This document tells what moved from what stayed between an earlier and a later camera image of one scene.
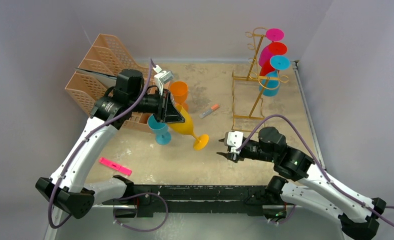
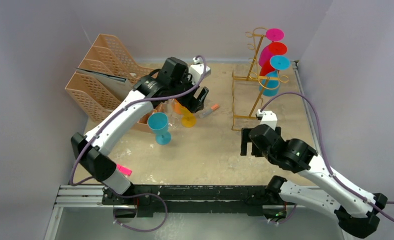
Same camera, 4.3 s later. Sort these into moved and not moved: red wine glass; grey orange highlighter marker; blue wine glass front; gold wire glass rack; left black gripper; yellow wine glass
Moved: yellow wine glass; left black gripper
Not moved: gold wire glass rack; red wine glass; grey orange highlighter marker; blue wine glass front
